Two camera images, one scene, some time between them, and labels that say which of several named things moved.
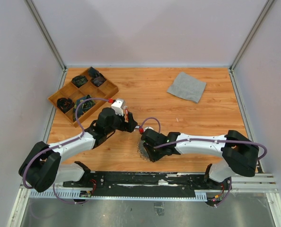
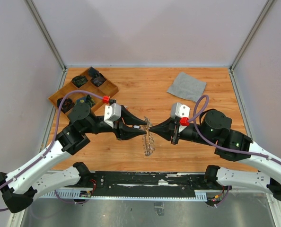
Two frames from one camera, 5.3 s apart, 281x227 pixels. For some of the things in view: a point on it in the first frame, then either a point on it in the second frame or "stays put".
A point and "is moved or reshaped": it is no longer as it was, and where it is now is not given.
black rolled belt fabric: [65, 104] stays put
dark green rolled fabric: [79, 80] stays put
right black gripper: [152, 157] → [166, 128]
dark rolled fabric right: [98, 80] stays put
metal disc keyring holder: [143, 150] is moved or reshaped
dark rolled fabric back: [92, 73] stays put
